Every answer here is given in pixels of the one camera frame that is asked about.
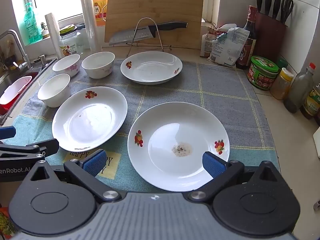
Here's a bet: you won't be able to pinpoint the steel sink soap dispenser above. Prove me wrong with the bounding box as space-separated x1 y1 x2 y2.
34 54 50 67

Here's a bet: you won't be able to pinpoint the green dish soap bottle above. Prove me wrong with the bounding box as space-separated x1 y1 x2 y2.
23 1 43 44

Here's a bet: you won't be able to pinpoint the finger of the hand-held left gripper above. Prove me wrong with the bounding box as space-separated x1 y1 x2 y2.
0 138 60 161
0 126 17 139

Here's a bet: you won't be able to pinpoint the white ceramic bowl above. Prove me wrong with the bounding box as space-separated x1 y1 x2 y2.
81 51 116 79
52 54 81 78
37 73 71 108

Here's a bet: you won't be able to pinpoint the green-lid sauce jar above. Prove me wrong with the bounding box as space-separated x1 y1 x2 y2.
247 56 279 90

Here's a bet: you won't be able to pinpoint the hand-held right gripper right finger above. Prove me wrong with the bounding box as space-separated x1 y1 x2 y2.
187 151 285 203

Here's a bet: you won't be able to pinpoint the yellow-lid spice jar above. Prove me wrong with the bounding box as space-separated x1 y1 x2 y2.
270 67 294 100

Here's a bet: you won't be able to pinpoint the white plastic basket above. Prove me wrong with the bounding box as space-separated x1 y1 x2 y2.
0 75 33 105

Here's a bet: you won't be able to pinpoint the black kitchen scissors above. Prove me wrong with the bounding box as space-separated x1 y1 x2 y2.
280 0 294 24

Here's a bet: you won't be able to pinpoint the dark soy sauce bottle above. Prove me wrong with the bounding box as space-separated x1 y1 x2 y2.
235 5 258 70

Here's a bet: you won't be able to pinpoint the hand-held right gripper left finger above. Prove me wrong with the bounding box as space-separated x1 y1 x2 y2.
24 149 120 204

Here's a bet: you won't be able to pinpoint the white fruit-print plate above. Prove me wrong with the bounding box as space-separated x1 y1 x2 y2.
120 51 183 85
127 102 230 192
52 86 128 152

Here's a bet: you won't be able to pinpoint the steel sink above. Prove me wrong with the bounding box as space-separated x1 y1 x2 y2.
0 57 57 125

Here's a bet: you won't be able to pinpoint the tall plastic wrap roll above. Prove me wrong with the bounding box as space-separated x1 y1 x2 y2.
79 0 102 52

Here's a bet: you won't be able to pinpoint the orange and white bag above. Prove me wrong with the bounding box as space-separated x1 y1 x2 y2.
200 24 225 58

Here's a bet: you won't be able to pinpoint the white and blue bag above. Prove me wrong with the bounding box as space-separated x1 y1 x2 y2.
207 27 250 68

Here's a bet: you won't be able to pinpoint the steel faucet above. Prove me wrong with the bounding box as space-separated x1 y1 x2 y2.
0 29 30 72

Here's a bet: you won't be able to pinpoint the clear bottle with red cap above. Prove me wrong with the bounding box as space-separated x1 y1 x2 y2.
284 62 316 113

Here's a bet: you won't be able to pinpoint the small green-label oil bottle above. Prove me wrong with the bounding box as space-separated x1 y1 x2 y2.
300 81 320 120

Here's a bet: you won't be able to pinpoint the red plastic basin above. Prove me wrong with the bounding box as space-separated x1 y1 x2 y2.
0 71 38 115

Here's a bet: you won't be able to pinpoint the metal wire rack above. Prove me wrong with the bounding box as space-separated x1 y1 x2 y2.
126 17 172 57

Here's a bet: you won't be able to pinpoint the black-handled kitchen knife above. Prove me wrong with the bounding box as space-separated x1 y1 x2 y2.
109 21 188 46

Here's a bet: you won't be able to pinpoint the orange cooking wine jug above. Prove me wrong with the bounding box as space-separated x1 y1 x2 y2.
90 0 110 27

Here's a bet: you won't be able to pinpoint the grey checked cloth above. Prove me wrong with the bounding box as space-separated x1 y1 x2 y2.
10 59 279 180

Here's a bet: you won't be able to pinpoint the short plastic wrap roll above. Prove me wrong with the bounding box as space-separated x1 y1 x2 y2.
45 12 64 58

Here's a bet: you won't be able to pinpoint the white box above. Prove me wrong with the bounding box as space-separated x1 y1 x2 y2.
312 126 320 158

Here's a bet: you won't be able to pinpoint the bamboo cutting board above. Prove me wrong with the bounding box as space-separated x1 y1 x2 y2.
104 0 205 50

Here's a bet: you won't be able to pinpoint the dark red knife block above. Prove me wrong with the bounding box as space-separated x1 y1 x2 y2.
254 11 287 63

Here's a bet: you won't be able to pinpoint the small green-cap jar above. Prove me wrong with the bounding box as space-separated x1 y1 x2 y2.
276 57 288 72

